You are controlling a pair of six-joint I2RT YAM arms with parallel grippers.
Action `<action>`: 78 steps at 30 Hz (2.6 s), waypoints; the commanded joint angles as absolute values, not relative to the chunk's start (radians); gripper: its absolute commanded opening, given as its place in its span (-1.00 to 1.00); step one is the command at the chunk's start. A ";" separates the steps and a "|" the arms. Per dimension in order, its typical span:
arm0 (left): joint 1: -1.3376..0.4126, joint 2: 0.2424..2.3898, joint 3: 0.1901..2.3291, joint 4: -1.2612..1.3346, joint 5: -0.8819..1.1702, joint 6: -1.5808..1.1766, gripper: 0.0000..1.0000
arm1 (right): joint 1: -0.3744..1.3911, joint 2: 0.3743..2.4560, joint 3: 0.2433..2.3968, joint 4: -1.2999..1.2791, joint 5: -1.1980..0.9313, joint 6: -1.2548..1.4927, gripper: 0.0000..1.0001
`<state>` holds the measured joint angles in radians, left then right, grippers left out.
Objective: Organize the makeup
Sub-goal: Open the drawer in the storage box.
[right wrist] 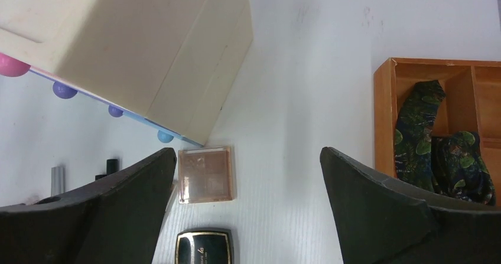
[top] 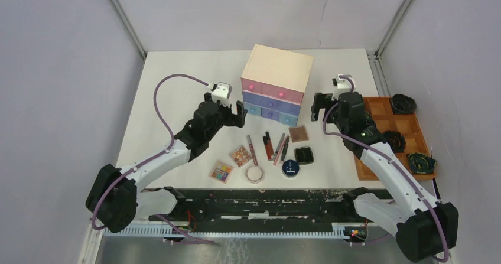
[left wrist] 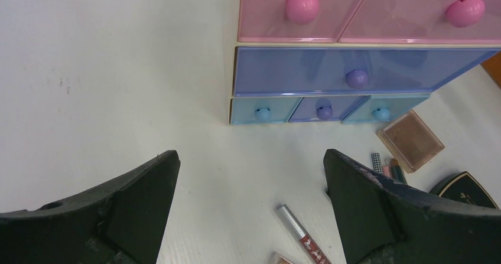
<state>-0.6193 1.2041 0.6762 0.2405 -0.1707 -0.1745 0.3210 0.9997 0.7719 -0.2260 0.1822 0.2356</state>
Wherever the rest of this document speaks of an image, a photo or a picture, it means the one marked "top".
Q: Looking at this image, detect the pink drawer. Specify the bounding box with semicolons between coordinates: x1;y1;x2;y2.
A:
241;78;262;94

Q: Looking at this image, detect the grey makeup pencil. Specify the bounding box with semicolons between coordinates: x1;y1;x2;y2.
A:
274;133;285;162

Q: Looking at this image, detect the pastel wooden drawer chest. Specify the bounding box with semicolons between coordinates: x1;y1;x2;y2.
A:
240;44;314;126

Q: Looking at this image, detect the pink makeup pencil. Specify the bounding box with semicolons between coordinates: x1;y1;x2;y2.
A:
273;133;288;166

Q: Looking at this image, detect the black makeup pen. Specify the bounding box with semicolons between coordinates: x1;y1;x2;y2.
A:
280;136;290;164

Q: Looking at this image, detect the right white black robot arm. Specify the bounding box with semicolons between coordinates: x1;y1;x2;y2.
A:
311;92;458;263

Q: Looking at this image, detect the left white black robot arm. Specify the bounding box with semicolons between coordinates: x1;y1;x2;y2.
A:
85;93;248;233

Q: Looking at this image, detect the silver red mascara tube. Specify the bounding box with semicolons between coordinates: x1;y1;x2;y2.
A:
246;135;259;166

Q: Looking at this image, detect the orange wooden compartment tray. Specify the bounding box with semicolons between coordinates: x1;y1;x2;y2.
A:
364;94;437;181

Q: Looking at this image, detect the nude eyeshadow palette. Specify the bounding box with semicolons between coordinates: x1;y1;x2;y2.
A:
229;145;253;168

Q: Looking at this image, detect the dark red lip gloss tube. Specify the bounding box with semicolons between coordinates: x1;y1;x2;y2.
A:
265;131;274;159

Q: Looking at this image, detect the brown square blush compact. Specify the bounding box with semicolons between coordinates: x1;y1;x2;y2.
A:
289;126;309;143

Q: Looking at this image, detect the black coiled band top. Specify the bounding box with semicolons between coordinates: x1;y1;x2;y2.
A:
389;94;417;115

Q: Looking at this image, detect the black coiled band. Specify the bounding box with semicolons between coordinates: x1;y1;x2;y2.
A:
389;94;417;115
383;131;406;153

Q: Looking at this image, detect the colourful eyeshadow palette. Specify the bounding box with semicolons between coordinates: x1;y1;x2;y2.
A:
209;161;233;184

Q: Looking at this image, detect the black square compact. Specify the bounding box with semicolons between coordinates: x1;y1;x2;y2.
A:
294;146;314;165

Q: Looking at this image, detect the black coiled band middle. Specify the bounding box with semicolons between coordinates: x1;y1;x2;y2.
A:
383;131;406;153

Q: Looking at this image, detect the round dark blue jar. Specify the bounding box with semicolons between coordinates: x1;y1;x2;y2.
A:
282;159;300;178

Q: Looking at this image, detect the green yellow coiled band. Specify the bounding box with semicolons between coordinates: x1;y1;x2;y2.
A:
407;152;437;175

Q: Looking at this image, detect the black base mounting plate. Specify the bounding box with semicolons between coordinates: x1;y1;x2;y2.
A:
163;189;366;233

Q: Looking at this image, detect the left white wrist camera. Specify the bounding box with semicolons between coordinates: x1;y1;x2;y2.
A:
207;82;232;107

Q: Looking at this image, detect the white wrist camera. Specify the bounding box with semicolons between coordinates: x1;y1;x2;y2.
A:
332;74;356;100
207;82;232;107

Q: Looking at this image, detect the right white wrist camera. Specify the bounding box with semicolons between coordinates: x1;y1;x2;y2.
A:
332;74;356;100

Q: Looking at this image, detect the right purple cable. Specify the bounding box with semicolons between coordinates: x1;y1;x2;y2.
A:
322;74;451;263

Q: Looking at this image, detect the purple cable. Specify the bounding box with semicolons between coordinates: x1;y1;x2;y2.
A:
322;74;451;263
90;73;217;246

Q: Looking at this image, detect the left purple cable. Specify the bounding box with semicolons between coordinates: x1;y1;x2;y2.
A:
90;73;217;246

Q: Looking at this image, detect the white slotted cable duct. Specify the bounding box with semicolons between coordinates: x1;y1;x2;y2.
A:
102;222;369;240

